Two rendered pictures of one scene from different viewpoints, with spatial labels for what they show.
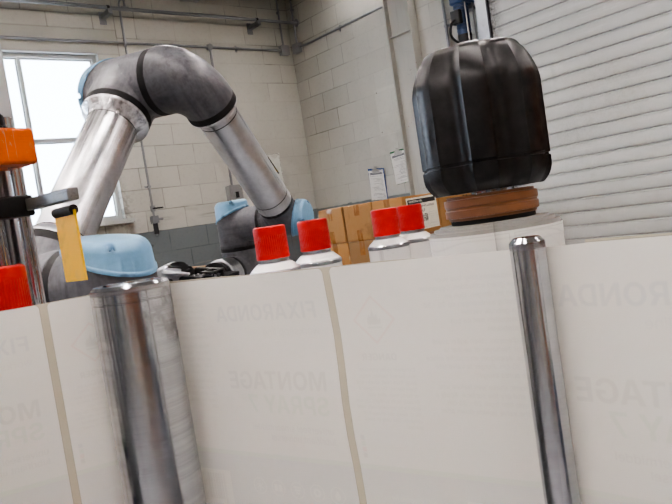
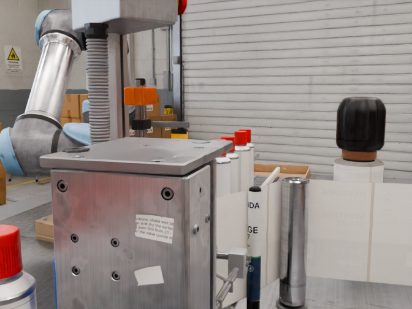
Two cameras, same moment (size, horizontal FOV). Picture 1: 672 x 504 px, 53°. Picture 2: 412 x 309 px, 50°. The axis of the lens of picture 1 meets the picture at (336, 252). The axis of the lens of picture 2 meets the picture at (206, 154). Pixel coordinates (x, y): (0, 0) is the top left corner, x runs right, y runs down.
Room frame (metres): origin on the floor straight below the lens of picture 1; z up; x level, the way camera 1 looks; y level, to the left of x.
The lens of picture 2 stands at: (-0.18, 0.45, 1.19)
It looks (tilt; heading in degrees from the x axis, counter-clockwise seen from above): 8 degrees down; 338
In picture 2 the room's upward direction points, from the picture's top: straight up
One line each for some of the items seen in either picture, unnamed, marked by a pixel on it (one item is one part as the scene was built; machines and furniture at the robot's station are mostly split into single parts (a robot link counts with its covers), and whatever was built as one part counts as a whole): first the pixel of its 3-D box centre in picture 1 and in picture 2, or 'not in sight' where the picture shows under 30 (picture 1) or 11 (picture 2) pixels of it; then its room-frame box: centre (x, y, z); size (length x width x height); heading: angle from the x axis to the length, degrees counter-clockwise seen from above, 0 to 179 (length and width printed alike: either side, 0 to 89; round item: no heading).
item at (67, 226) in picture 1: (70, 243); (179, 146); (0.52, 0.20, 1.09); 0.03 x 0.01 x 0.06; 51
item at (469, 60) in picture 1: (501, 276); (357, 179); (0.44, -0.10, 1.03); 0.09 x 0.09 x 0.30
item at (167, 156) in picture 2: not in sight; (148, 151); (0.16, 0.35, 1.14); 0.14 x 0.11 x 0.01; 141
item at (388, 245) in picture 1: (395, 290); (240, 170); (0.83, -0.07, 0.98); 0.05 x 0.05 x 0.20
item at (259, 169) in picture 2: not in sight; (274, 175); (1.32, -0.47, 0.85); 0.30 x 0.26 x 0.04; 141
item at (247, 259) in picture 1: (241, 268); not in sight; (1.49, 0.21, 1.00); 0.11 x 0.08 x 0.09; 158
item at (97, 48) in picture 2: not in sight; (99, 96); (0.49, 0.34, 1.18); 0.04 x 0.04 x 0.21
